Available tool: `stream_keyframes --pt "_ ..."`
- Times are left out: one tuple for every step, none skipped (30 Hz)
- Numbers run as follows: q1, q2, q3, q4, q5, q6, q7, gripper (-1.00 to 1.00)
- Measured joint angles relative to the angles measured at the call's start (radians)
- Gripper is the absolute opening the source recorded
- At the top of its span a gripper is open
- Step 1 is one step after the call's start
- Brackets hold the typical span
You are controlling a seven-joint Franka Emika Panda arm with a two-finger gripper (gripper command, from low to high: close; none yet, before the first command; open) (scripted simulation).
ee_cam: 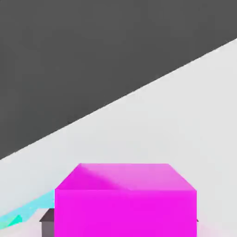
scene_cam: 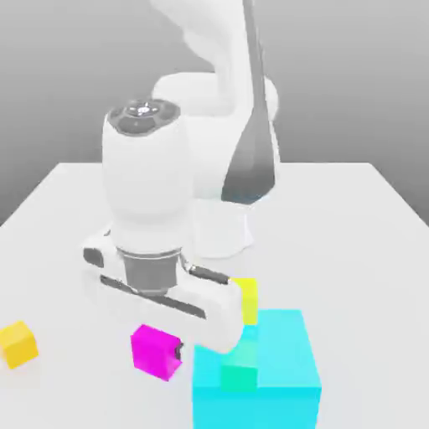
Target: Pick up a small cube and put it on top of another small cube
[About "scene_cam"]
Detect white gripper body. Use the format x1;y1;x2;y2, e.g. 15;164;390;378
85;266;245;355

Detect small magenta cube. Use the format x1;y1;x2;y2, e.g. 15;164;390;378
130;323;184;383

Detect small lemon yellow cube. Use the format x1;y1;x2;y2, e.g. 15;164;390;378
230;277;259;327

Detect small green cube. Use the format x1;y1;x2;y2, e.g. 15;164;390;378
220;329;260;394

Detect small amber cube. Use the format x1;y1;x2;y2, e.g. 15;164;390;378
0;320;40;370

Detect large cyan box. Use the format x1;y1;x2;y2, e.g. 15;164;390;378
192;308;323;429

